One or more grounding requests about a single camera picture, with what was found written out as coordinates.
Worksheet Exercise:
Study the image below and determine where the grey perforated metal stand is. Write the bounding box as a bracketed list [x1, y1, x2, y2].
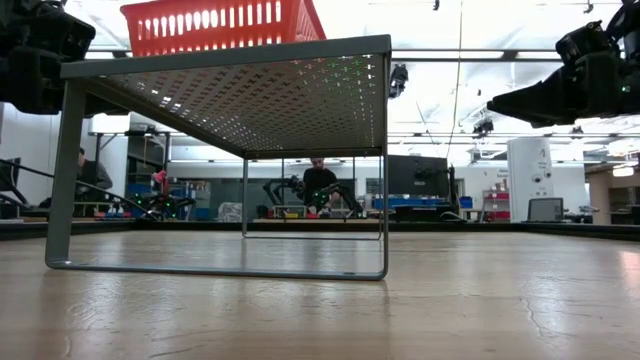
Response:
[44, 33, 392, 281]

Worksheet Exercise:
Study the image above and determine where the grey patterned bag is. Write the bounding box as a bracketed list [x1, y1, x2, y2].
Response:
[217, 201, 244, 223]

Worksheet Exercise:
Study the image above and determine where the black hanging camera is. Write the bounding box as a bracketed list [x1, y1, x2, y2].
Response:
[388, 63, 410, 100]
[472, 117, 496, 137]

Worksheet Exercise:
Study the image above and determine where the pink object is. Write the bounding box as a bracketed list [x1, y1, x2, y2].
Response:
[152, 168, 170, 195]

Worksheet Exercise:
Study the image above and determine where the black aluminium table frame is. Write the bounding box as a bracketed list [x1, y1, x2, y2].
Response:
[0, 219, 640, 242]

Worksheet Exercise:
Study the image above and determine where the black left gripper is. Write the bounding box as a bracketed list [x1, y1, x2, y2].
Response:
[0, 0, 132, 118]

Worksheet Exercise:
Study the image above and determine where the white pillar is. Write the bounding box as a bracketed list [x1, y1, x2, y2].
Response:
[507, 137, 556, 224]

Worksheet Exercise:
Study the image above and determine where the red plastic basket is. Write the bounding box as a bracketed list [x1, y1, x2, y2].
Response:
[119, 0, 327, 57]

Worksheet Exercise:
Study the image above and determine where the large black monitor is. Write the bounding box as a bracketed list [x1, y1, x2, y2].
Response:
[387, 154, 451, 199]

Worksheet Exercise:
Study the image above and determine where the dark shelving unit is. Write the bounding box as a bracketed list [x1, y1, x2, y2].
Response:
[124, 132, 171, 201]

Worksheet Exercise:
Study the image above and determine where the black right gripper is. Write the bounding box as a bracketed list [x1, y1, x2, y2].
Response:
[487, 20, 640, 127]

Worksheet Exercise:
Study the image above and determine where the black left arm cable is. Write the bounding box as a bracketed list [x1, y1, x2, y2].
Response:
[0, 158, 151, 221]

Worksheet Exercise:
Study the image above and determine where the person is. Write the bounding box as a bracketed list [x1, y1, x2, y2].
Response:
[74, 147, 115, 204]
[301, 157, 342, 214]

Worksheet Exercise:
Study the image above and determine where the blue storage crate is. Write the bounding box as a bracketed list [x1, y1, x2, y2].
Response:
[372, 197, 451, 211]

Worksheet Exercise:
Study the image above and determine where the grey monitor back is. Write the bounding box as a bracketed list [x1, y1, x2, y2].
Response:
[527, 197, 565, 223]

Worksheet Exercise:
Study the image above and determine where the red shelf rack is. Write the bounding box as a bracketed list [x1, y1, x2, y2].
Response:
[482, 189, 511, 222]

